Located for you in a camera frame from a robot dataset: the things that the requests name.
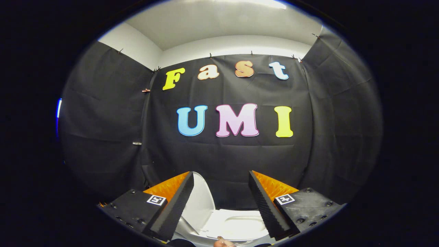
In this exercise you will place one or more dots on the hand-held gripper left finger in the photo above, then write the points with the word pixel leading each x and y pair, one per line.
pixel 176 206

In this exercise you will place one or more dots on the white toilet seat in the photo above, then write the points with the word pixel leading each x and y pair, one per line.
pixel 236 223

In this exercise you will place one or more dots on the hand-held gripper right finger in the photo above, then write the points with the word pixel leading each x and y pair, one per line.
pixel 264 206

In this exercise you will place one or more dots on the black backdrop cloth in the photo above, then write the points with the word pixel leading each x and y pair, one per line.
pixel 226 154

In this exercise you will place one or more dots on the white toilet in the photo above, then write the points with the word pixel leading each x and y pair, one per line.
pixel 190 236

